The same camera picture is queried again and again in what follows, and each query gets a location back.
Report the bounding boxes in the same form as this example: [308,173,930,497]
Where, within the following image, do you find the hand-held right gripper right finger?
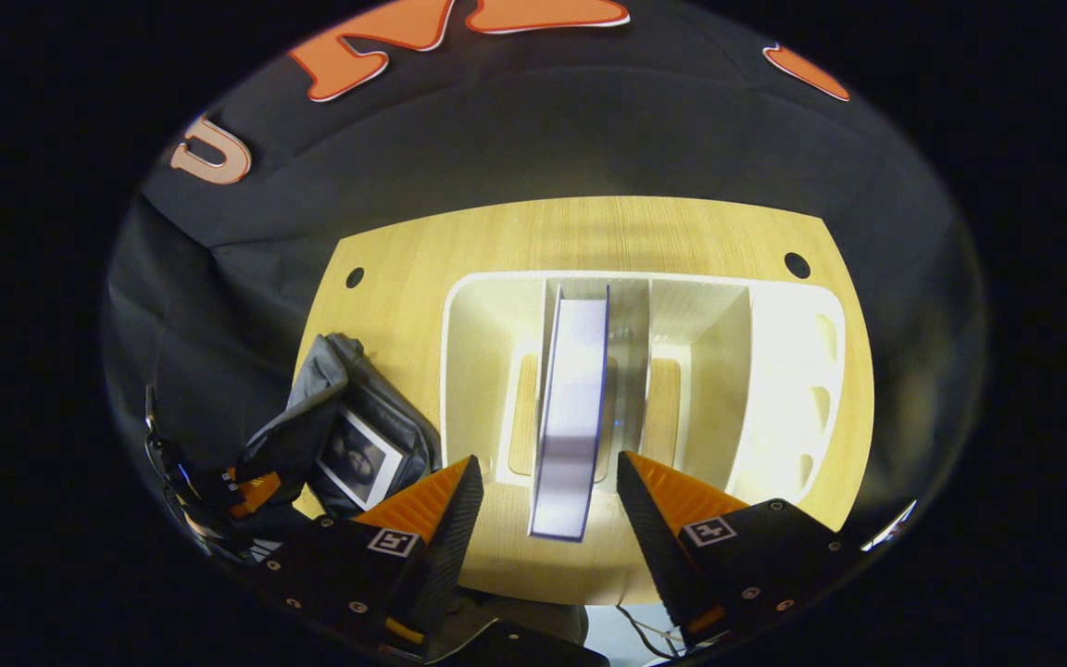
[617,451,854,649]

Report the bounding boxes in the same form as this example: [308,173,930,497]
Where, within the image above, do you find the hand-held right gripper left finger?
[260,454,485,649]

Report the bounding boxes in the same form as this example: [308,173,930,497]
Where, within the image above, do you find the grey schoolbag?
[237,333,442,520]

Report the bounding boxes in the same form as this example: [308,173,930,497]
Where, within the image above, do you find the blue cover book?
[529,285,610,543]

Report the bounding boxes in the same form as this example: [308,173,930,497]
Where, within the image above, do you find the cream plastic bookshelf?
[441,271,847,497]

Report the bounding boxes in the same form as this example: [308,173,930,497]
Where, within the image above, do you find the dark grey cloth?
[422,593,610,667]

